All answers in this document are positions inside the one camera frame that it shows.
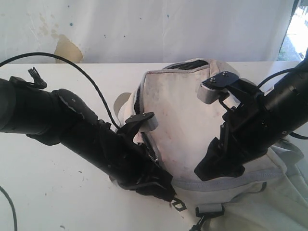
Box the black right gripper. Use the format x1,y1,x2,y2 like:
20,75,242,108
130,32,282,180
194,94,288,180

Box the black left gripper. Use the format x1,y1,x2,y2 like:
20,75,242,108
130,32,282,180
62,120,176,201

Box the white fabric backpack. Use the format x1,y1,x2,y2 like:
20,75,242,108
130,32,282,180
114,59,308,231

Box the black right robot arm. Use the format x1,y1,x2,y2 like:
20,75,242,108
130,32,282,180
194,60,308,181

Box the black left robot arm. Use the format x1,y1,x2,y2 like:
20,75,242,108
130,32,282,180
0,77,175,202

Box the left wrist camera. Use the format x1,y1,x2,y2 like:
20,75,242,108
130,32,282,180
116,112,158,141

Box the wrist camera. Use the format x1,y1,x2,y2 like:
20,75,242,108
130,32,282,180
116,112,158,141
197,71,257,104

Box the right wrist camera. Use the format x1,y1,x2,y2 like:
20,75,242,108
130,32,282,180
197,71,257,104

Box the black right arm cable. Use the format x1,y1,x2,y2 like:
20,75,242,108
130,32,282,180
257,67,308,140

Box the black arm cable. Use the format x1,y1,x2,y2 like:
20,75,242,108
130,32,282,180
257,67,308,140
0,52,121,129

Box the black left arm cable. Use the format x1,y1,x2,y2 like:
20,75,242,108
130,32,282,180
0,52,121,129

